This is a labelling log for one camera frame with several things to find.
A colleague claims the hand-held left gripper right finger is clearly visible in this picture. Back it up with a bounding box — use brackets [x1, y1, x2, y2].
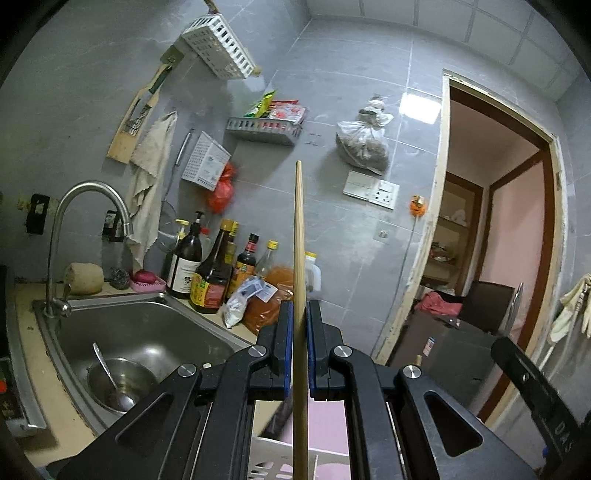
[307, 300, 539, 480]

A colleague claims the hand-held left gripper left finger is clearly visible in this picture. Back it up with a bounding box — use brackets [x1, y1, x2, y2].
[58, 300, 294, 480]

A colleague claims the white utensil holder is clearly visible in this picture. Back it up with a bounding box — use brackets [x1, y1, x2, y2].
[248, 436, 320, 480]

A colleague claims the wooden chopstick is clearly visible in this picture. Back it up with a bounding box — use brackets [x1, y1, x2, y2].
[292, 160, 310, 480]

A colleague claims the pink tablecloth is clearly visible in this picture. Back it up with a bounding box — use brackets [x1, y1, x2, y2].
[252, 401, 352, 480]

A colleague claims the grey refrigerator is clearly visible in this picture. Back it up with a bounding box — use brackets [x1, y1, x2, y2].
[385, 306, 509, 422]

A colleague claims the cream rubber glove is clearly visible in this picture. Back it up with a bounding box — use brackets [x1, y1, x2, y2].
[579, 272, 591, 336]
[548, 276, 585, 345]

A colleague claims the steel sink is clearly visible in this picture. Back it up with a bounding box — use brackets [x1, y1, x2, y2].
[31, 291, 253, 438]

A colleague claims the steel bowl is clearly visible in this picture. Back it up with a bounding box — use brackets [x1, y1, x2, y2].
[86, 357, 158, 412]

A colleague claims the blue white packet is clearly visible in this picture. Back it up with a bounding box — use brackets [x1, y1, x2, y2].
[222, 276, 278, 330]

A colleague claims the orange spice packet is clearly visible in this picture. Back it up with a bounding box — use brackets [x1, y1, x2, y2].
[242, 265, 297, 336]

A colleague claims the black chair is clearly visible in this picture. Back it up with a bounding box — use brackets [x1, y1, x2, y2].
[457, 280, 516, 336]

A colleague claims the soy sauce bottle red label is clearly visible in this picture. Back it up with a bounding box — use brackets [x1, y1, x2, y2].
[189, 219, 236, 315]

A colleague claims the metal spoon in bowl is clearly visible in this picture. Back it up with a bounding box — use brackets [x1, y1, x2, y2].
[92, 342, 135, 409]

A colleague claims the pink cloth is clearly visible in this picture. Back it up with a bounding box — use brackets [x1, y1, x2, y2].
[415, 291, 463, 317]

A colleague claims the dark bottle red cap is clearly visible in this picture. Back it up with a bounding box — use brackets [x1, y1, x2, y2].
[226, 233, 260, 301]

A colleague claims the pink soap dish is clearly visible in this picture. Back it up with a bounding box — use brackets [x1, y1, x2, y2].
[130, 276, 167, 293]

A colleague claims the dark pump bottle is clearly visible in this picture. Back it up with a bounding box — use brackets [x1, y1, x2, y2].
[166, 211, 205, 300]

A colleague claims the clear bottle yellow cap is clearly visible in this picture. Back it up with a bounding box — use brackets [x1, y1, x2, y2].
[253, 239, 280, 283]

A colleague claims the white jug yellow cap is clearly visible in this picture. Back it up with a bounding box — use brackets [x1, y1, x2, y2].
[304, 251, 323, 293]

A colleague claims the steel wool scrubber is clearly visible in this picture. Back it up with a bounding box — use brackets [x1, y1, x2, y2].
[108, 267, 133, 291]

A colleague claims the yellow pump bottle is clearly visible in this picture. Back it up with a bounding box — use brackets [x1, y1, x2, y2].
[161, 219, 190, 278]

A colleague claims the wooden shelf unit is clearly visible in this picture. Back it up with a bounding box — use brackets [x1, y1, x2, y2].
[422, 214, 472, 288]

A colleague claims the beige loofah sponge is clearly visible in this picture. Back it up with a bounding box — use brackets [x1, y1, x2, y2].
[63, 263, 105, 296]

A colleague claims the red plastic bag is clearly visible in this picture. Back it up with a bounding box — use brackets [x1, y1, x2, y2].
[206, 162, 238, 214]

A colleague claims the beige cloth towel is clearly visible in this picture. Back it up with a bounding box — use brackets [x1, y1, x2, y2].
[125, 110, 179, 269]

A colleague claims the small white hanging basket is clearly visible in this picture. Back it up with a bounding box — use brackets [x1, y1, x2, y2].
[180, 130, 232, 192]

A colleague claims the steel faucet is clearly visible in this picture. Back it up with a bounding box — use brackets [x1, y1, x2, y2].
[44, 181, 134, 319]

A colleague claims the clear bag of dried goods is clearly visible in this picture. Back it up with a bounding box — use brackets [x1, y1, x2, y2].
[335, 94, 394, 176]

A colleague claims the wooden cutting board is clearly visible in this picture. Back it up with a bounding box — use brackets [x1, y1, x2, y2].
[106, 64, 172, 165]

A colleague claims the red snack packet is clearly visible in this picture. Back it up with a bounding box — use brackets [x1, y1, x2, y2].
[270, 99, 308, 126]

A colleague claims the green yellow snack packet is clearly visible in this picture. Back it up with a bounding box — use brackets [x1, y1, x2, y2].
[243, 89, 278, 120]

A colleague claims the wooden door frame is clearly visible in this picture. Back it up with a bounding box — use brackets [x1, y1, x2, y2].
[371, 69, 570, 426]

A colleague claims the black wall holder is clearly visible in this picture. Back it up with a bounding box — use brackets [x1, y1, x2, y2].
[26, 193, 51, 234]
[105, 209, 126, 241]

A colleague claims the white wall socket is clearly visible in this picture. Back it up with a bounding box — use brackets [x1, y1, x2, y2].
[369, 180, 401, 211]

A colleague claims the grey wall shelf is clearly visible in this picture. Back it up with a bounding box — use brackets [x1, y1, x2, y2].
[225, 116, 304, 148]

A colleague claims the white slotted wall basket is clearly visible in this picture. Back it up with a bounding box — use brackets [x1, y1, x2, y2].
[180, 13, 262, 80]

